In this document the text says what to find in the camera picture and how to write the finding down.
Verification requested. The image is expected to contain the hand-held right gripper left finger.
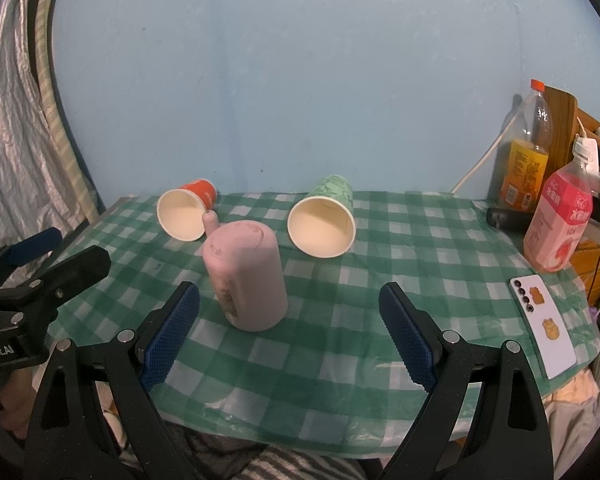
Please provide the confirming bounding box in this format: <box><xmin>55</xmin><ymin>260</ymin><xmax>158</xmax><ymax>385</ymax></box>
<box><xmin>25</xmin><ymin>281</ymin><xmax>201</xmax><ymax>480</ymax></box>

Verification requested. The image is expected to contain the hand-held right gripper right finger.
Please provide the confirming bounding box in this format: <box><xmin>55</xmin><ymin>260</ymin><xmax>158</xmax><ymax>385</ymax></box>
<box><xmin>378</xmin><ymin>282</ymin><xmax>554</xmax><ymax>480</ymax></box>

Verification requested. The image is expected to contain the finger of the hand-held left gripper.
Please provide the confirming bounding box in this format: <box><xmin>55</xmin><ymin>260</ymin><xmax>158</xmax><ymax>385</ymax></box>
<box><xmin>0</xmin><ymin>227</ymin><xmax>64</xmax><ymax>289</ymax></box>
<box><xmin>0</xmin><ymin>245</ymin><xmax>112</xmax><ymax>322</ymax></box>

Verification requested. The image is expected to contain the person's left forearm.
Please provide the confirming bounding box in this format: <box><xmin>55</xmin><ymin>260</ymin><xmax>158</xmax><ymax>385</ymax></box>
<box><xmin>0</xmin><ymin>360</ymin><xmax>38</xmax><ymax>428</ymax></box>

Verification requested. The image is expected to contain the orange paper cup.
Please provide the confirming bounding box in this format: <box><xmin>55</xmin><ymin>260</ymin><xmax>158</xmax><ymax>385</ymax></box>
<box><xmin>157</xmin><ymin>178</ymin><xmax>218</xmax><ymax>241</ymax></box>

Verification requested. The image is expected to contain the green paper cup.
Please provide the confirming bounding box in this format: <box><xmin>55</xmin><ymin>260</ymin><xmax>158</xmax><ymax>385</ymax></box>
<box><xmin>286</xmin><ymin>174</ymin><xmax>357</xmax><ymax>260</ymax></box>

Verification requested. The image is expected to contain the green checkered tablecloth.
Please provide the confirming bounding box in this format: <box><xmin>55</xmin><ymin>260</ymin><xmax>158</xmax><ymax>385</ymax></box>
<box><xmin>45</xmin><ymin>190</ymin><xmax>600</xmax><ymax>461</ymax></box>

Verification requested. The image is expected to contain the silver curtain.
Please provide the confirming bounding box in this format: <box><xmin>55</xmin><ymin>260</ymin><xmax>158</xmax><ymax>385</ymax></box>
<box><xmin>0</xmin><ymin>0</ymin><xmax>107</xmax><ymax>263</ymax></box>

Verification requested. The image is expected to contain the white phone with stickers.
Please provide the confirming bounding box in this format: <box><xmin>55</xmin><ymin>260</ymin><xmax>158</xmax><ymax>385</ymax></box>
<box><xmin>508</xmin><ymin>275</ymin><xmax>579</xmax><ymax>381</ymax></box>

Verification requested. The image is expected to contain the black cylindrical object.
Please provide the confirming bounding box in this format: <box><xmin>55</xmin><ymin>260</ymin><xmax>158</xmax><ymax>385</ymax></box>
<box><xmin>485</xmin><ymin>206</ymin><xmax>536</xmax><ymax>234</ymax></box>

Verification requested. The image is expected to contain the striped cloth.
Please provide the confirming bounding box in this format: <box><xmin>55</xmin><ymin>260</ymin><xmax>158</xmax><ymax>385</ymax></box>
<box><xmin>225</xmin><ymin>442</ymin><xmax>376</xmax><ymax>480</ymax></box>

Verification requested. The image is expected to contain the beige cloth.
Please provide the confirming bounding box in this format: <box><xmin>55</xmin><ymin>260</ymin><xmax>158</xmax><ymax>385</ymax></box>
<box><xmin>540</xmin><ymin>367</ymin><xmax>600</xmax><ymax>466</ymax></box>

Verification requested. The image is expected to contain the pink drink bottle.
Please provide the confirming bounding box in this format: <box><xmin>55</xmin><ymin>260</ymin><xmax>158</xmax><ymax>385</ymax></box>
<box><xmin>523</xmin><ymin>140</ymin><xmax>595</xmax><ymax>274</ymax></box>

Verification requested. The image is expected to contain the orange soda bottle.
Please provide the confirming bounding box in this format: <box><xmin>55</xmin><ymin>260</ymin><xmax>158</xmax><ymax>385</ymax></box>
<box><xmin>498</xmin><ymin>79</ymin><xmax>553</xmax><ymax>213</ymax></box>

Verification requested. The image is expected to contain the white charger plug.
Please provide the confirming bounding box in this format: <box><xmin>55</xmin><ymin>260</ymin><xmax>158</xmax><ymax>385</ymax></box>
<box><xmin>572</xmin><ymin>139</ymin><xmax>600</xmax><ymax>173</ymax></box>

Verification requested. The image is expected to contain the wooden cabinet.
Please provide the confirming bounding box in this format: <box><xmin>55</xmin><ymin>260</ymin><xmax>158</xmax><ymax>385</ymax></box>
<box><xmin>487</xmin><ymin>85</ymin><xmax>600</xmax><ymax>311</ymax></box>

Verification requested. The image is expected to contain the pink cup with handle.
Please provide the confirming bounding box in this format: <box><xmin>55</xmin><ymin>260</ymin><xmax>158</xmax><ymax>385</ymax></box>
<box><xmin>201</xmin><ymin>210</ymin><xmax>289</xmax><ymax>333</ymax></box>

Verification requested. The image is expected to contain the white cable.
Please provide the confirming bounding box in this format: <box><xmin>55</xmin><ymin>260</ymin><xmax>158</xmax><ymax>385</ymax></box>
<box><xmin>448</xmin><ymin>106</ymin><xmax>524</xmax><ymax>195</ymax></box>

